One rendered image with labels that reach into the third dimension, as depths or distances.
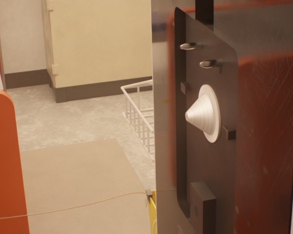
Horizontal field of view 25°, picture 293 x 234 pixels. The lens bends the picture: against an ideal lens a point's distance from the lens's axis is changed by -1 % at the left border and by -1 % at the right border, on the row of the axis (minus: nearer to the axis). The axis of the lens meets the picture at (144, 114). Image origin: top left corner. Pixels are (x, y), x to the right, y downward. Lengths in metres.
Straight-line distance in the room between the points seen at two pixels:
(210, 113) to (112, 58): 3.24
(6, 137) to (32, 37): 3.18
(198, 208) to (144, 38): 3.22
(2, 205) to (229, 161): 0.50
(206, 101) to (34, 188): 0.96
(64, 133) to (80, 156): 1.85
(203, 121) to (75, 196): 0.89
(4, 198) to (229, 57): 0.55
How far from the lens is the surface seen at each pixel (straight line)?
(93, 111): 3.83
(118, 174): 1.64
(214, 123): 0.69
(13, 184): 1.07
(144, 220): 1.45
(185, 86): 0.76
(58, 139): 3.52
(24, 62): 4.24
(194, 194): 0.76
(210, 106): 0.69
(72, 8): 3.80
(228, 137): 0.65
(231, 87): 0.65
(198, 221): 0.76
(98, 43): 3.88
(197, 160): 0.78
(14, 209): 1.09
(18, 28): 4.17
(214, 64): 0.66
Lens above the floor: 1.49
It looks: 23 degrees down
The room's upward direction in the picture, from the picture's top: 2 degrees counter-clockwise
